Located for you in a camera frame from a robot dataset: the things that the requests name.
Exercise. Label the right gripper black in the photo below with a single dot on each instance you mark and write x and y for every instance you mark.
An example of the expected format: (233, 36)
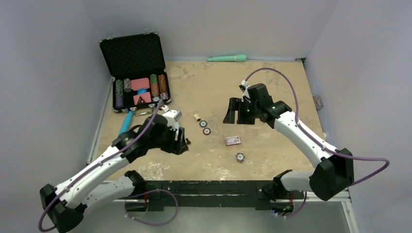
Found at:
(234, 104)

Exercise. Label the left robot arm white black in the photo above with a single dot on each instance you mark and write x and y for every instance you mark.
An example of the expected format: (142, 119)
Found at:
(69, 202)

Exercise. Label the poker chip upper middle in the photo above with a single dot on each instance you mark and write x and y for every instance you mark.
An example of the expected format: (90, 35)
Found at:
(203, 123)

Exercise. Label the pink card deck upper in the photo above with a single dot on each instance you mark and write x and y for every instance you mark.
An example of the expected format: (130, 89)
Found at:
(141, 83)

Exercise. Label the blue handled tool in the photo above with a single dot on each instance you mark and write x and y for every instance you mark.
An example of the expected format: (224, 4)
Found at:
(126, 123)

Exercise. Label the pink card deck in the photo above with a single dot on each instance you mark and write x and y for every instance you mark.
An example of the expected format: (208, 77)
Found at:
(141, 83)
(142, 98)

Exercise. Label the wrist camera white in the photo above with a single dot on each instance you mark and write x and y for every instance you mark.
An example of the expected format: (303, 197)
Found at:
(172, 116)
(244, 88)

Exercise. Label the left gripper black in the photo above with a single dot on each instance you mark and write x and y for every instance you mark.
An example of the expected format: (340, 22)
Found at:
(176, 146)

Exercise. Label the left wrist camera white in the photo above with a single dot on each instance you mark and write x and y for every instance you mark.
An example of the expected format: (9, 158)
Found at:
(172, 116)

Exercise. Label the pink card deck lower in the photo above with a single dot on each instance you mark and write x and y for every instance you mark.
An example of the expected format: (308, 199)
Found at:
(142, 98)

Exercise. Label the orange chip stack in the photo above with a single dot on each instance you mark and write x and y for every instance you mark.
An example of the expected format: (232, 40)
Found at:
(163, 87)

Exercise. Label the small cork piece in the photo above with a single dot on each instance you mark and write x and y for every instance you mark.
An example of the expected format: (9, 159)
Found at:
(197, 117)

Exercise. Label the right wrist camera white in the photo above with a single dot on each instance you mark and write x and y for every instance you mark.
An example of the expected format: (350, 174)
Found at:
(244, 88)

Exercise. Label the grey poker chip front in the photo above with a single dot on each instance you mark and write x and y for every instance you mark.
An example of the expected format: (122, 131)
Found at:
(240, 157)

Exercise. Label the orange black poker chip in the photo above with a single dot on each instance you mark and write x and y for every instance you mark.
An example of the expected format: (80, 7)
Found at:
(206, 131)

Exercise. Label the mint green marker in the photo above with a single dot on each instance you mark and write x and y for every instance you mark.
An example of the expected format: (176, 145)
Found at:
(229, 58)

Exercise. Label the black poker chip case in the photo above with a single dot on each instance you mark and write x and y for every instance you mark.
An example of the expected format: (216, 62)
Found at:
(133, 57)

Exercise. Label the green chip stack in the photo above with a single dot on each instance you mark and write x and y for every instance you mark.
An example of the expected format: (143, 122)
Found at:
(118, 93)

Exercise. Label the red staple box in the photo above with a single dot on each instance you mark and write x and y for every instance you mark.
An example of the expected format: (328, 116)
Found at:
(232, 140)

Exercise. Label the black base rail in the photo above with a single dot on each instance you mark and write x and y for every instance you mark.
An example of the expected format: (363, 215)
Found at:
(259, 195)

